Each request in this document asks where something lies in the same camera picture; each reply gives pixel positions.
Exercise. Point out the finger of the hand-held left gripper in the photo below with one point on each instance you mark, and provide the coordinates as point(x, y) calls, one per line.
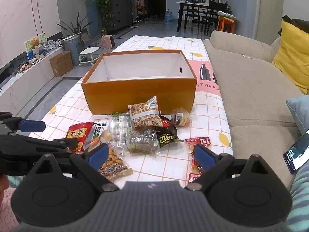
point(31, 125)
point(60, 143)

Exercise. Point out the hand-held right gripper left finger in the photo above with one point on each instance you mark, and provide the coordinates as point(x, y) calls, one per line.
point(99, 154)

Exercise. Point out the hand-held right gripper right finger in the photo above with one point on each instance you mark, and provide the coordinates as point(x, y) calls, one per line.
point(202, 156)

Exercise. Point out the red meat snack packet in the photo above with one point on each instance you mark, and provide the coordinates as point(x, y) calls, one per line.
point(199, 141)

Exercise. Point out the peanut packet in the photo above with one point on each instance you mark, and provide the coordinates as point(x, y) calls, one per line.
point(114, 165)

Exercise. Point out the red orange chip packet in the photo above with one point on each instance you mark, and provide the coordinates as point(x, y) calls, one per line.
point(77, 133)

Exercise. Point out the white spicy strip packet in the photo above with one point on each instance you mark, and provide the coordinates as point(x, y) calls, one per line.
point(100, 129)

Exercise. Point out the clear packet of white balls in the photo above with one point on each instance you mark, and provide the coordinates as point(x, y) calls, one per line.
point(120, 130)

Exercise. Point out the black yellow snack packet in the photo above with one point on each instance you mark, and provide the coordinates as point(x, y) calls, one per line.
point(166, 139)

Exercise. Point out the round pastry clear packet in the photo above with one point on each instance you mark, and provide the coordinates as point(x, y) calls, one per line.
point(181, 118)

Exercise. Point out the clear packet of brown pieces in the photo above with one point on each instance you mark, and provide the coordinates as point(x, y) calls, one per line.
point(142, 142)

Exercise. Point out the dark braised egg packet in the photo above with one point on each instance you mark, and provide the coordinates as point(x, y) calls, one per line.
point(167, 123)

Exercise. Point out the brown lattice cracker packet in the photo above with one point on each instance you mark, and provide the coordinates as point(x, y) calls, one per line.
point(144, 113)

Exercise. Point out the orange cardboard box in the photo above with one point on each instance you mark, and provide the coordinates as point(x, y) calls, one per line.
point(135, 94)

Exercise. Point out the checked lemon print tablecloth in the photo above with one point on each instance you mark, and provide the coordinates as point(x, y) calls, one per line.
point(169, 164)

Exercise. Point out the white television cabinet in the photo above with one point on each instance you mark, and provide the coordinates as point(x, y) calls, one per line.
point(24, 84)

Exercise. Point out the pink blanket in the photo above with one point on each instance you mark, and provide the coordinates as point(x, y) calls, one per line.
point(7, 207)

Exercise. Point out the brown cardboard carton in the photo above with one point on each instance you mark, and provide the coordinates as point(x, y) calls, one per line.
point(60, 64)

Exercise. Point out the teddy bear picture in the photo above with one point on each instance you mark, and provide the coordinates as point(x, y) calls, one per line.
point(35, 42)

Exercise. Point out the beige sofa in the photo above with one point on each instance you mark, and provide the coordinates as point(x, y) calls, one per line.
point(253, 89)

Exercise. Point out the grey plant pot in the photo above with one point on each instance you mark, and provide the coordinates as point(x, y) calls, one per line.
point(71, 48)

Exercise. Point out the white round wheeled stool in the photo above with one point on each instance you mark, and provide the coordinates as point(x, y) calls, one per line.
point(89, 52)

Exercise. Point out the black smartphone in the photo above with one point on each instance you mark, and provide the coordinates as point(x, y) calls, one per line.
point(298, 152)

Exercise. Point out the person's teal striped clothing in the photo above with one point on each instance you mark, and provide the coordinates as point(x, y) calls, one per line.
point(299, 198)

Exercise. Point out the long-leaf potted plant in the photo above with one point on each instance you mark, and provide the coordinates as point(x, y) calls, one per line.
point(72, 27)

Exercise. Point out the light blue pillow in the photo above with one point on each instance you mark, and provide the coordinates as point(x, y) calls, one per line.
point(300, 111)

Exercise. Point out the pink small bag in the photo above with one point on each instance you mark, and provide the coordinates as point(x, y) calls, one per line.
point(108, 42)

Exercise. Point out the orange stool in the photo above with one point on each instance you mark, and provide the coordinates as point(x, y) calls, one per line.
point(221, 23)

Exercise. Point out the yellow pillow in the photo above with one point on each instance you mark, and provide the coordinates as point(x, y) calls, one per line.
point(294, 53)

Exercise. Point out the black dining chair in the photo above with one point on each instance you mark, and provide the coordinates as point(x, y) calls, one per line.
point(210, 14)
point(193, 17)

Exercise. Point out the dark drawer cabinet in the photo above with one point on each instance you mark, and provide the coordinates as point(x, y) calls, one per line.
point(122, 14)

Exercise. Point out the trailing ivy plant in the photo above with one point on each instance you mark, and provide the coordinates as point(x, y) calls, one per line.
point(103, 2)

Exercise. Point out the stack of papers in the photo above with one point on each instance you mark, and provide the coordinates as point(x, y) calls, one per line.
point(225, 14)

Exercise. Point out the blue water jug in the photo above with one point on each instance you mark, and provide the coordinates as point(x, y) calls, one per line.
point(168, 16)

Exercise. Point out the dining table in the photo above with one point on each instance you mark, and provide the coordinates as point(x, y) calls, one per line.
point(193, 4)

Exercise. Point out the shelf with plush toys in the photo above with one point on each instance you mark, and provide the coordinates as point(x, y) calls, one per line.
point(141, 8)

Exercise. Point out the dark cloth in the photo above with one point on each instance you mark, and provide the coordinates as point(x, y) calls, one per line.
point(301, 23)

